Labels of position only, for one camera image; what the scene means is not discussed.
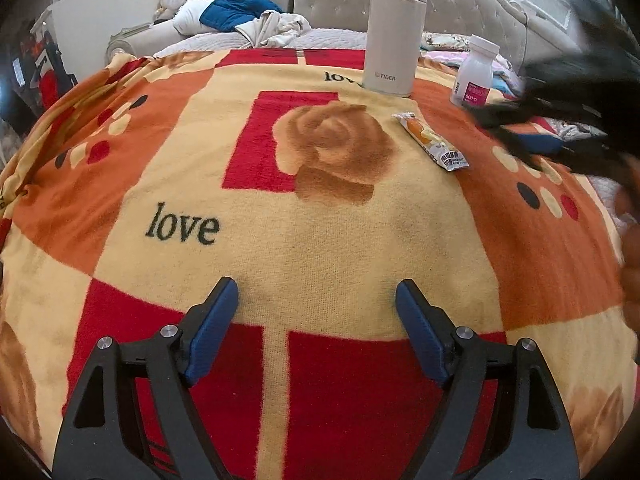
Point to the floral frilled cushion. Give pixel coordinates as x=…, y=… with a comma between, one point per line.
x=442, y=41

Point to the beige crumpled garment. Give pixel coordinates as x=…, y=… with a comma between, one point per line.
x=277, y=27

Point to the cream plush toy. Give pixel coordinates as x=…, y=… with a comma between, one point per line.
x=172, y=2

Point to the person's right hand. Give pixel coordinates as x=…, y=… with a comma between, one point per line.
x=632, y=240

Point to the white pillow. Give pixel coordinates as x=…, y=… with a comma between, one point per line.
x=187, y=17

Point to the cream thermos bottle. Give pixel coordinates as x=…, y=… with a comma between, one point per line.
x=392, y=35

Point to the white pill bottle pink label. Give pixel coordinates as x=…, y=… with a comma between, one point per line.
x=472, y=77

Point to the blue quilted jacket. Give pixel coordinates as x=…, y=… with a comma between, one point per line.
x=235, y=7

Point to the white cabinet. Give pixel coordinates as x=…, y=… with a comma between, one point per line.
x=110, y=10

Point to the red orange printed blanket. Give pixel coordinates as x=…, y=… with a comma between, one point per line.
x=310, y=240

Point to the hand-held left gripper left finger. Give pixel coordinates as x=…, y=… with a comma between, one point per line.
x=212, y=332

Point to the pink folded blanket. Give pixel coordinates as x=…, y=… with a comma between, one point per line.
x=440, y=56

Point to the hanging dark red clothes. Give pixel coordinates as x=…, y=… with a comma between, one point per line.
x=47, y=70

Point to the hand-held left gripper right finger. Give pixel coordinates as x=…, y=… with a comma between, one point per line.
x=420, y=332

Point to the orange white snack packet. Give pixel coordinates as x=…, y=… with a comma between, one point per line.
x=435, y=142

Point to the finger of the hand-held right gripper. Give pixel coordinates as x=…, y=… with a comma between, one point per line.
x=542, y=147
x=525, y=110

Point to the light blue folded blanket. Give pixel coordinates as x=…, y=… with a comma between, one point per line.
x=507, y=82

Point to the white fuzzy bed cover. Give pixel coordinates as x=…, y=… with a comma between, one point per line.
x=325, y=40

